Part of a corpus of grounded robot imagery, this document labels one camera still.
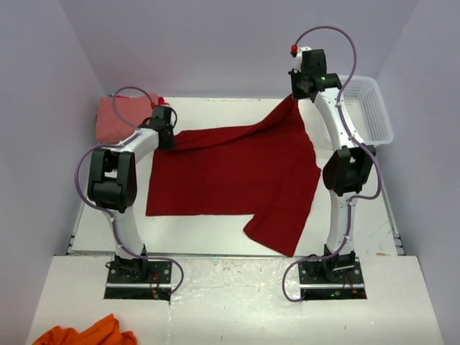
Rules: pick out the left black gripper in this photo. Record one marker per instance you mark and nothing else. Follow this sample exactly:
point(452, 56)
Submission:
point(170, 144)

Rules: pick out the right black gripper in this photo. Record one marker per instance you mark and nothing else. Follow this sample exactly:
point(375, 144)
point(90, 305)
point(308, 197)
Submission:
point(297, 94)

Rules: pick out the dark red t shirt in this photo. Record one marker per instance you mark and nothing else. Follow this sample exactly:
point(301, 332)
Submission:
point(267, 170)

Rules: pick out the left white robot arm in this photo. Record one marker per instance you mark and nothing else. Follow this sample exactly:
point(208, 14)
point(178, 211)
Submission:
point(112, 186)

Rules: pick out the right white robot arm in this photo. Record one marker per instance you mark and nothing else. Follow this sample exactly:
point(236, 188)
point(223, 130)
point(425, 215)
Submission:
point(346, 171)

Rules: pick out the folded red t shirt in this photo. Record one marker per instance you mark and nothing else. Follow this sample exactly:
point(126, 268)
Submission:
point(162, 102)

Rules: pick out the folded pink t shirt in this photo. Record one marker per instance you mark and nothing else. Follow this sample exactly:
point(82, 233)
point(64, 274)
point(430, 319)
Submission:
point(109, 128)

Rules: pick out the white plastic basket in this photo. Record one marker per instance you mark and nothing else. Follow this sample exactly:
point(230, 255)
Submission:
point(366, 108)

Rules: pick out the orange t shirt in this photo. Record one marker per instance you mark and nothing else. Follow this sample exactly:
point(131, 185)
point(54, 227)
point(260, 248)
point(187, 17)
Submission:
point(105, 331)

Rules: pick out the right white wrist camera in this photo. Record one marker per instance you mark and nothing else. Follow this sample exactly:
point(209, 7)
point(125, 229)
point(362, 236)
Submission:
point(297, 53)

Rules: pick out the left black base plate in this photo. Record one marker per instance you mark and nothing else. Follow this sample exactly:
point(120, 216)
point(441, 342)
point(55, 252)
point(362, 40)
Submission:
point(138, 279)

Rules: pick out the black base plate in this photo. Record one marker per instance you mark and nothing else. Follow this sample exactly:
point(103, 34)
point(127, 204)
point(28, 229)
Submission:
point(323, 276)
point(138, 279)

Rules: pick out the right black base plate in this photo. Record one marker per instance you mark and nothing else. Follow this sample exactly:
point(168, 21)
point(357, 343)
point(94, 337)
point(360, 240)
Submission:
point(323, 276)

